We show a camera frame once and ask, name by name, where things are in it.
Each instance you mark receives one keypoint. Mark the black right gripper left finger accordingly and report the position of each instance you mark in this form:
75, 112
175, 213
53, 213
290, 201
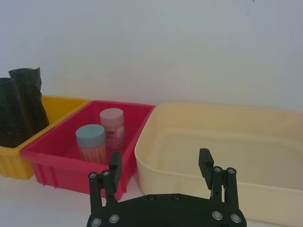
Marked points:
115, 170

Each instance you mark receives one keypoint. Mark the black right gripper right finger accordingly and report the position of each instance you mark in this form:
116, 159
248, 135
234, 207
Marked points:
206, 165

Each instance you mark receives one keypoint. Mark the blue-lidded toothpick jar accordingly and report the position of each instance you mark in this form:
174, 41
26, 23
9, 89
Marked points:
91, 139

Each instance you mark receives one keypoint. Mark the pink-lidded clear jar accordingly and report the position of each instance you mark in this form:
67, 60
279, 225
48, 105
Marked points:
113, 127

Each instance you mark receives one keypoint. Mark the cream plastic bin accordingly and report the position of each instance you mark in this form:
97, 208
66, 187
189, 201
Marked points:
189, 123

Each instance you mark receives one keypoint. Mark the red plastic bin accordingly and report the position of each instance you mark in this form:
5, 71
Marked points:
59, 142

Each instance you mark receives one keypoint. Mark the yellow plastic bin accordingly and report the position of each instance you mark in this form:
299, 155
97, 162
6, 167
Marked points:
56, 107

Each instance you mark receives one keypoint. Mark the black bag roll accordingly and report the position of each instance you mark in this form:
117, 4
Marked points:
33, 104
10, 118

